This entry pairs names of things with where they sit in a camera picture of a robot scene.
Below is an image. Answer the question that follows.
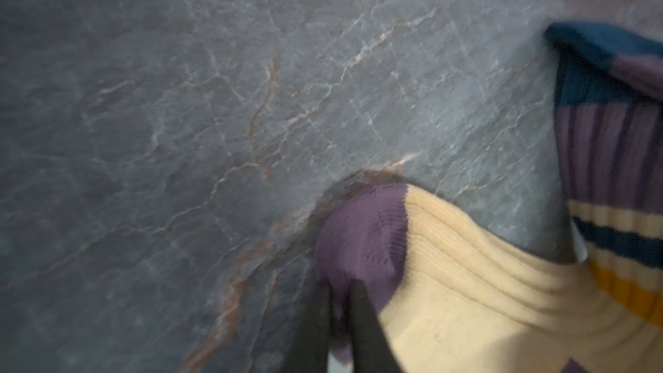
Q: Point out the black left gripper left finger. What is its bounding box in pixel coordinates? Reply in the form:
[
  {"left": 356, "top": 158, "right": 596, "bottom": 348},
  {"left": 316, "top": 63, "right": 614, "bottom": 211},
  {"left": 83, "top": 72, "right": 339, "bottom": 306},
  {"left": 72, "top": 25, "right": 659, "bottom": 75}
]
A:
[{"left": 280, "top": 283, "right": 332, "bottom": 373}]

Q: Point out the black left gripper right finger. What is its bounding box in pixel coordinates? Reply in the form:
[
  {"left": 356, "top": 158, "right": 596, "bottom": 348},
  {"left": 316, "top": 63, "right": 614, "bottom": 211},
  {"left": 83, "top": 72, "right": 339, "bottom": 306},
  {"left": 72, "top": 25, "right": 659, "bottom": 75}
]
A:
[{"left": 347, "top": 280, "right": 402, "bottom": 373}]

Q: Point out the beige purple striped sock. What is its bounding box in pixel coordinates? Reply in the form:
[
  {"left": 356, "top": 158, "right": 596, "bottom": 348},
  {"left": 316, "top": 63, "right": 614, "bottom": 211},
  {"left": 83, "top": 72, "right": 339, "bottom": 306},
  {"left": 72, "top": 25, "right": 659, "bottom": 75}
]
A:
[{"left": 314, "top": 22, "right": 662, "bottom": 372}]

